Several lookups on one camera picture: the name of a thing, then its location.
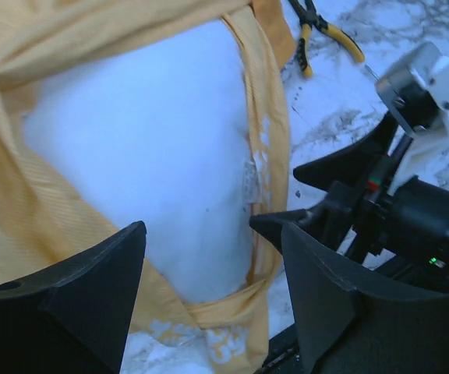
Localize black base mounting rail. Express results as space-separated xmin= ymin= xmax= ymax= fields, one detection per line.
xmin=255 ymin=324 xmax=305 ymax=374

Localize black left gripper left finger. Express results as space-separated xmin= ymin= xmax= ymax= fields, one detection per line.
xmin=0 ymin=221 xmax=147 ymax=373

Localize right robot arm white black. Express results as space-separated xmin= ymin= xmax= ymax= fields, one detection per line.
xmin=249 ymin=115 xmax=449 ymax=292

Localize white pillow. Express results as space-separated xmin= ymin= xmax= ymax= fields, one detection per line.
xmin=23 ymin=20 xmax=258 ymax=303

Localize yellow handled screwdriver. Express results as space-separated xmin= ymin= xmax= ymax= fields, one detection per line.
xmin=364 ymin=64 xmax=380 ymax=82

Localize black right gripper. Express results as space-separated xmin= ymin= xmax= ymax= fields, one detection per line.
xmin=249 ymin=112 xmax=408 ymax=266

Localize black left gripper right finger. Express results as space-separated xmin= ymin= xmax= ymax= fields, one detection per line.
xmin=281 ymin=224 xmax=449 ymax=373

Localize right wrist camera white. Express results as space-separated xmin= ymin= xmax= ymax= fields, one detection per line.
xmin=375 ymin=41 xmax=449 ymax=194

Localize orange Mickey Mouse pillowcase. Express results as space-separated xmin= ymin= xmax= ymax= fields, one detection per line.
xmin=0 ymin=1 xmax=294 ymax=373

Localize yellow black pliers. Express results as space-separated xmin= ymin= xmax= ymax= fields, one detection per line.
xmin=286 ymin=0 xmax=366 ymax=78

